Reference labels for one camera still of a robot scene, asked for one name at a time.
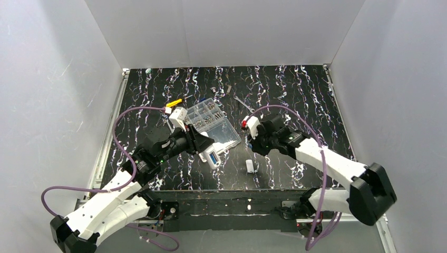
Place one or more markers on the white battery cover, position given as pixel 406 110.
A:
pixel 250 166

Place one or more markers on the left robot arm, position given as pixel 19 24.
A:
pixel 124 199

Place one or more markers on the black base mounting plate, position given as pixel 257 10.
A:
pixel 190 210

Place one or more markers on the yellow handled screwdriver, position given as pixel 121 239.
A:
pixel 174 103

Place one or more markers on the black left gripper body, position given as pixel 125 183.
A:
pixel 194 141

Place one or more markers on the blue silver wrench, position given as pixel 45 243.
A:
pixel 249 108

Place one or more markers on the clear plastic organizer box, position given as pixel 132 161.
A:
pixel 208 119

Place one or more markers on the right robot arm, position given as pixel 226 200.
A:
pixel 367 192

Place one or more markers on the white remote control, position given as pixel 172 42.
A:
pixel 205 155

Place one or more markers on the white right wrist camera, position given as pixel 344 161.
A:
pixel 250 123

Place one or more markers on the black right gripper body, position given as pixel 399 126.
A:
pixel 260 138

